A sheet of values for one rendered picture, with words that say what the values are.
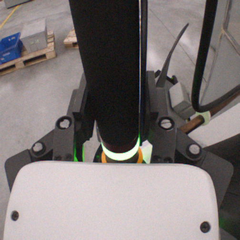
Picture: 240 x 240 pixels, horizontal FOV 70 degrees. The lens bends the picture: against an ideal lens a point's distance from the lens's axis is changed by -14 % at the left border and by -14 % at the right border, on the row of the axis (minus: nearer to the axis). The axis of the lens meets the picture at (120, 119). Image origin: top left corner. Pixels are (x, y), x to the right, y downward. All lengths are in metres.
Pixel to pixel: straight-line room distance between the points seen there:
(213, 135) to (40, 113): 2.03
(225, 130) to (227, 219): 0.40
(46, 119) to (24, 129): 0.29
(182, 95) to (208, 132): 0.15
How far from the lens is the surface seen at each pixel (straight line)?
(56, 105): 2.35
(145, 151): 0.24
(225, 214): 0.22
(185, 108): 0.65
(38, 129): 2.21
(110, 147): 0.16
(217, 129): 0.60
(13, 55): 3.31
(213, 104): 0.29
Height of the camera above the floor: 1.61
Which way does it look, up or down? 52 degrees down
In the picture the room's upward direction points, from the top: 5 degrees counter-clockwise
